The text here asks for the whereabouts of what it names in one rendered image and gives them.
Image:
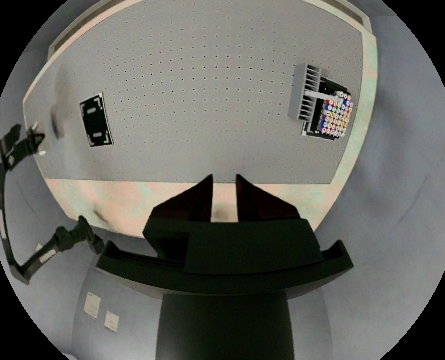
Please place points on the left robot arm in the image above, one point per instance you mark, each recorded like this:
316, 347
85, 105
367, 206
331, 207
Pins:
64, 240

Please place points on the black vial rack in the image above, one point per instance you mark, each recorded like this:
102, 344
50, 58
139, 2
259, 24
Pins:
319, 106

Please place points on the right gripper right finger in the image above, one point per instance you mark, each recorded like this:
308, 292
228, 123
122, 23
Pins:
262, 205

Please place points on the white tube carrier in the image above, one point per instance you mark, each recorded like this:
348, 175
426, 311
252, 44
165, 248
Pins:
40, 128

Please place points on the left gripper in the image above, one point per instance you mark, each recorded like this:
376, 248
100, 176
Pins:
33, 145

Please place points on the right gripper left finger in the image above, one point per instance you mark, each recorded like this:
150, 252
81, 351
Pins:
187, 204

